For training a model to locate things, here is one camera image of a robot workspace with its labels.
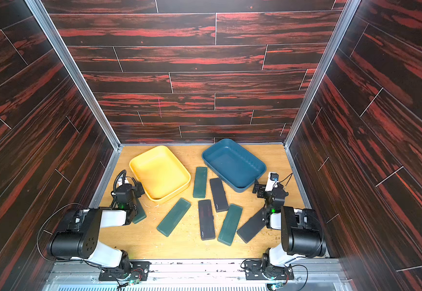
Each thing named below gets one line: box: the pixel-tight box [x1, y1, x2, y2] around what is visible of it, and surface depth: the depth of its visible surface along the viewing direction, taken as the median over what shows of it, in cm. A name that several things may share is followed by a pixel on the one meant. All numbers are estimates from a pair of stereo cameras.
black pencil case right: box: [236, 207, 267, 244], surface depth 86 cm
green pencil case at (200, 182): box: [192, 166, 208, 199], surface depth 101 cm
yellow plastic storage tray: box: [129, 145, 191, 204], surface depth 109 cm
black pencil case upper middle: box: [209, 177, 230, 213], surface depth 98 cm
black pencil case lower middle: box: [198, 199, 216, 241], surface depth 88 cm
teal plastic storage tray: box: [201, 138, 267, 193], surface depth 113 cm
